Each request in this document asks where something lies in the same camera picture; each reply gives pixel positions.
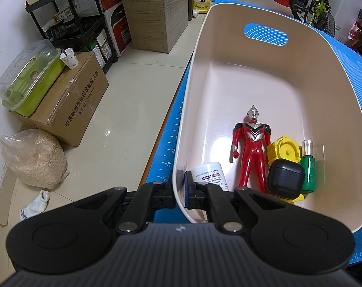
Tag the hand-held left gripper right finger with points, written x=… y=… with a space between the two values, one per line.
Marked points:
x=189 y=188

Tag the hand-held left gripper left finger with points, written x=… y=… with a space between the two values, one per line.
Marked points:
x=164 y=195

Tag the white pill bottle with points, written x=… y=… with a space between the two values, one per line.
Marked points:
x=209 y=175

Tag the red hero action figure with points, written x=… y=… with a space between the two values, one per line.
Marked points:
x=252 y=155

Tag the black earbud case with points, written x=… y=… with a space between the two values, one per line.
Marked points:
x=285 y=178

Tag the yellow plastic toy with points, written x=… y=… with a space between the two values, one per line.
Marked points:
x=282 y=152

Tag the small green bottle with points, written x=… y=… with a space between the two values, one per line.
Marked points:
x=309 y=173

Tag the beige plastic basket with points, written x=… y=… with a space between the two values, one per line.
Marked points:
x=258 y=80

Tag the blue silicone mat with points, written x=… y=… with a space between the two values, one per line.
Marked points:
x=164 y=161

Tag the white sock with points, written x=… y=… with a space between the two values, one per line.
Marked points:
x=34 y=206

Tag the brown printed cardboard box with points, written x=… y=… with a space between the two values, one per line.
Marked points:
x=73 y=101

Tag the bag of sawdust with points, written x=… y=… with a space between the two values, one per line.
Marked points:
x=34 y=161

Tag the white paper cup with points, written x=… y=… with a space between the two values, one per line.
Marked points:
x=69 y=59

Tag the large taped cardboard box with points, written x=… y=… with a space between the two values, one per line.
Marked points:
x=154 y=21

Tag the white and red carton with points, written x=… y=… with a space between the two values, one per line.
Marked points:
x=119 y=30

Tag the green container clear lid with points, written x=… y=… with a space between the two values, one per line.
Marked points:
x=28 y=74

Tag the black metal shelf rack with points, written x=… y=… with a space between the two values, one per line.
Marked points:
x=76 y=24

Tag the green frame bicycle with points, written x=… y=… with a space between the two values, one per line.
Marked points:
x=315 y=6

